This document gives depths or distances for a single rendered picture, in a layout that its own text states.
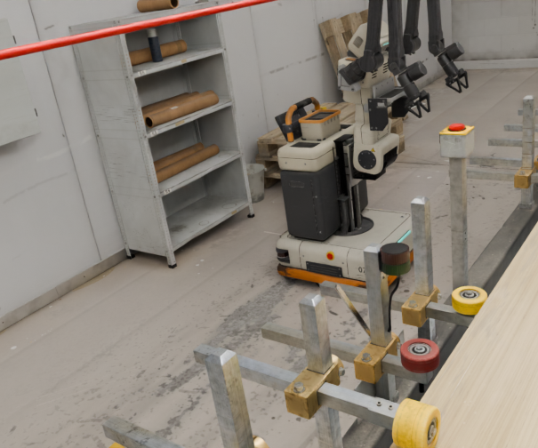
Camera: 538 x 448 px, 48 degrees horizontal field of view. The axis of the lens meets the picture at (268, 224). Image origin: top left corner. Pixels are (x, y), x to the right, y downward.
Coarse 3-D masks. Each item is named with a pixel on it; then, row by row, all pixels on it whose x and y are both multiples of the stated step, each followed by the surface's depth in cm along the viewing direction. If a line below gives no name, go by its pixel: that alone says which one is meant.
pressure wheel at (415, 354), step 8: (408, 344) 128; (416, 344) 128; (424, 344) 127; (432, 344) 127; (400, 352) 126; (408, 352) 125; (416, 352) 125; (424, 352) 125; (432, 352) 124; (408, 360) 124; (416, 360) 123; (424, 360) 122; (432, 360) 123; (408, 368) 125; (416, 368) 123; (424, 368) 123; (432, 368) 124
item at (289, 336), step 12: (264, 324) 152; (276, 324) 151; (264, 336) 151; (276, 336) 149; (288, 336) 146; (300, 336) 145; (336, 348) 138; (348, 348) 137; (360, 348) 137; (348, 360) 137; (384, 360) 131; (396, 360) 131; (396, 372) 130; (408, 372) 128; (432, 372) 128
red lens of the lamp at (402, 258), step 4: (384, 244) 127; (380, 248) 126; (408, 248) 124; (404, 252) 122; (408, 252) 123; (384, 256) 123; (388, 256) 123; (392, 256) 122; (396, 256) 122; (400, 256) 122; (404, 256) 122; (408, 256) 123; (384, 260) 124; (388, 260) 123; (392, 260) 123; (396, 260) 122; (400, 260) 122; (404, 260) 123; (392, 264) 123; (396, 264) 123
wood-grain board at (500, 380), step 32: (512, 288) 143; (480, 320) 133; (512, 320) 132; (480, 352) 123; (512, 352) 121; (448, 384) 115; (480, 384) 114; (512, 384) 113; (448, 416) 108; (480, 416) 106; (512, 416) 105
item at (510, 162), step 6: (474, 156) 259; (480, 156) 258; (486, 156) 257; (492, 156) 256; (474, 162) 258; (480, 162) 257; (486, 162) 255; (492, 162) 254; (498, 162) 252; (504, 162) 251; (510, 162) 249; (516, 162) 248
